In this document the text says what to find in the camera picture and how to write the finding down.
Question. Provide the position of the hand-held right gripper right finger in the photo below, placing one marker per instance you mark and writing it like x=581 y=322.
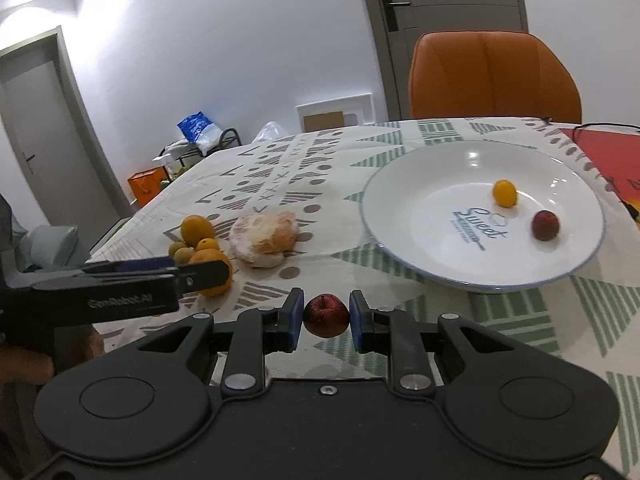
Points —
x=356 y=317

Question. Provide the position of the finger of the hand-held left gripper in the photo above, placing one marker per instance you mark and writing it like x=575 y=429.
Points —
x=145 y=263
x=210 y=276

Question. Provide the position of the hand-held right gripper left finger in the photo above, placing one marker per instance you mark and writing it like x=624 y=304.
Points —
x=296 y=317

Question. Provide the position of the orange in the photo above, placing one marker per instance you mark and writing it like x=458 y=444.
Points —
x=196 y=229
x=202 y=256

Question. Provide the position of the small red apple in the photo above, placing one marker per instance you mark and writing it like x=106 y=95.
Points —
x=326 y=316

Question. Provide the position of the small tangerine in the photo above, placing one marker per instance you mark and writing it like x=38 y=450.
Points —
x=207 y=245

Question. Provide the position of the green round fruit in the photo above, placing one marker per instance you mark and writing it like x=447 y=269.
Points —
x=180 y=252

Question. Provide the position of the peeled pomelo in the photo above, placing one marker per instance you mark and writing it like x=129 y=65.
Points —
x=262 y=240

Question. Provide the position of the white plate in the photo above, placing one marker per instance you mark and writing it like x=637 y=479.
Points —
x=435 y=230

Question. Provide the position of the small kumquat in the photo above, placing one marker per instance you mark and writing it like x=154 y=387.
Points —
x=504 y=193

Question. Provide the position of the red jujube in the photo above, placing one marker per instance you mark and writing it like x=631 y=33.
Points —
x=545 y=226

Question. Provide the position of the person's left hand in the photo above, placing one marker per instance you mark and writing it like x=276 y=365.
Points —
x=25 y=366

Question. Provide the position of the orange box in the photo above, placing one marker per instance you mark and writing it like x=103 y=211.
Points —
x=145 y=187

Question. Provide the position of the pale green cushioned stool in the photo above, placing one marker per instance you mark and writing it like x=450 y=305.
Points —
x=50 y=242

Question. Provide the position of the patterned tablecloth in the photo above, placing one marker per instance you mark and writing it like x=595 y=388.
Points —
x=310 y=180

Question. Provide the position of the black metal rack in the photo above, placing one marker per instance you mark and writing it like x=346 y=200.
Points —
x=239 y=140

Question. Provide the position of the blue plastic bag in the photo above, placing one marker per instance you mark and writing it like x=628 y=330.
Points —
x=192 y=125

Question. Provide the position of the white plastic bag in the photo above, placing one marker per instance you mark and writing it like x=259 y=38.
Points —
x=270 y=132

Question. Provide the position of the brown cardboard piece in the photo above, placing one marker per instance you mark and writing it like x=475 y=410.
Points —
x=324 y=121

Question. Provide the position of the white foam packaging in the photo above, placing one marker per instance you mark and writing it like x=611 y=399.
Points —
x=350 y=105

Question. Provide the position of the orange chair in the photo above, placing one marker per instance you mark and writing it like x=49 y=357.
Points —
x=490 y=75

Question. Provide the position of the red table mat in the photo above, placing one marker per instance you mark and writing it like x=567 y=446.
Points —
x=605 y=155

